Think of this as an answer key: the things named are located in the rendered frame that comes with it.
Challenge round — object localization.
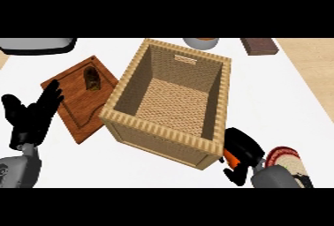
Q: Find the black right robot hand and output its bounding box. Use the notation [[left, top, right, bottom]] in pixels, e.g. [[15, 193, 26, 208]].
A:
[[219, 126, 266, 187]]

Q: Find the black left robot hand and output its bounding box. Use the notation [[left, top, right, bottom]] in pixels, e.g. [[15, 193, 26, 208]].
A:
[[0, 79, 65, 152]]

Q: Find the orange squash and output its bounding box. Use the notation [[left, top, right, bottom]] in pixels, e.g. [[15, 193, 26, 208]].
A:
[[222, 148, 241, 171]]

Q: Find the round red beige placemat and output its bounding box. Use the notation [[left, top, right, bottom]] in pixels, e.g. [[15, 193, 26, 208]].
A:
[[263, 146, 315, 189]]

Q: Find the tan wicker basket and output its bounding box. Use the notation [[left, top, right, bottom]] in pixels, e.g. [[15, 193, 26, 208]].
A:
[[98, 38, 232, 171]]

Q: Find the brown wooden cutting board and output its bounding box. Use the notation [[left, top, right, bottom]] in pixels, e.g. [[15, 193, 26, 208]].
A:
[[39, 55, 120, 145]]

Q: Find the dark brown vegetable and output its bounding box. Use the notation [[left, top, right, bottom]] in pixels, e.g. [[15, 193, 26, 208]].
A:
[[83, 66, 104, 92]]

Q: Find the grey black appliance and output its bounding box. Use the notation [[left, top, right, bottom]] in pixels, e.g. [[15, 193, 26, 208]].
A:
[[0, 37, 79, 57]]

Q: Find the dark brown block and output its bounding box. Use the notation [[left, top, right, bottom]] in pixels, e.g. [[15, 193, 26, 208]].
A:
[[240, 37, 281, 57]]

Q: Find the grey pot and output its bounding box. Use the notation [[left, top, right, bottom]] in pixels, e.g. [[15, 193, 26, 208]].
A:
[[182, 37, 221, 50]]

